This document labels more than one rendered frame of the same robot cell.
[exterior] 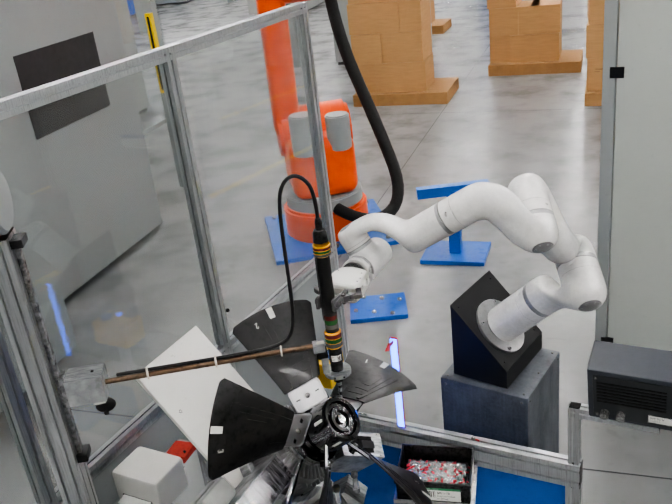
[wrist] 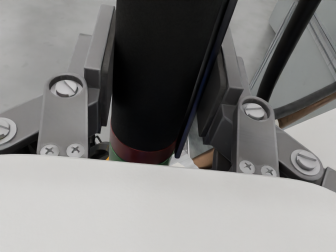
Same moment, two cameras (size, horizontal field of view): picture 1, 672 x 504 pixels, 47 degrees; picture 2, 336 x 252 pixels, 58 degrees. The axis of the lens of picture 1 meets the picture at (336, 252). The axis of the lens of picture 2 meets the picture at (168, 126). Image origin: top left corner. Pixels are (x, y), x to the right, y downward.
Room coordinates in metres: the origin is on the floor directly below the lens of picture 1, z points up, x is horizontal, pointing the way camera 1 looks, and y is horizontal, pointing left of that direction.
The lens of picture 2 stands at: (1.78, -0.02, 1.57)
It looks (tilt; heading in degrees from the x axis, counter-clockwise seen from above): 49 degrees down; 139
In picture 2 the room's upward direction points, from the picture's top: 15 degrees clockwise
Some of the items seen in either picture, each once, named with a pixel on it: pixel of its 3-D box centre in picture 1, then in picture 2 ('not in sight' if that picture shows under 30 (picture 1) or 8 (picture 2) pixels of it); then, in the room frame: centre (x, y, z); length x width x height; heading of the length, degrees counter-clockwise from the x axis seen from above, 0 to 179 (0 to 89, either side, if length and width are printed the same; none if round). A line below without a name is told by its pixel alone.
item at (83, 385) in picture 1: (84, 385); not in sight; (1.65, 0.66, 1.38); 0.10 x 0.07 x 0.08; 95
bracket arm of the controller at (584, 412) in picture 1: (613, 416); not in sight; (1.70, -0.69, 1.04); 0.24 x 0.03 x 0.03; 60
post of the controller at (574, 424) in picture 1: (574, 433); not in sight; (1.75, -0.61, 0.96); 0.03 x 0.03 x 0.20; 60
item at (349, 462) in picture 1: (348, 452); not in sight; (1.76, 0.03, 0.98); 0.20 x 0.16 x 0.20; 60
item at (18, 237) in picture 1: (52, 354); not in sight; (1.64, 0.71, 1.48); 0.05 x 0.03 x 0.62; 5
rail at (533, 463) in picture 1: (433, 441); not in sight; (1.97, -0.23, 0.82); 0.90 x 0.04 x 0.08; 60
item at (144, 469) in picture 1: (147, 481); not in sight; (1.83, 0.63, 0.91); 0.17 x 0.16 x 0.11; 60
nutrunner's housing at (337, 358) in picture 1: (328, 303); not in sight; (1.70, 0.03, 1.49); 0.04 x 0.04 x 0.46
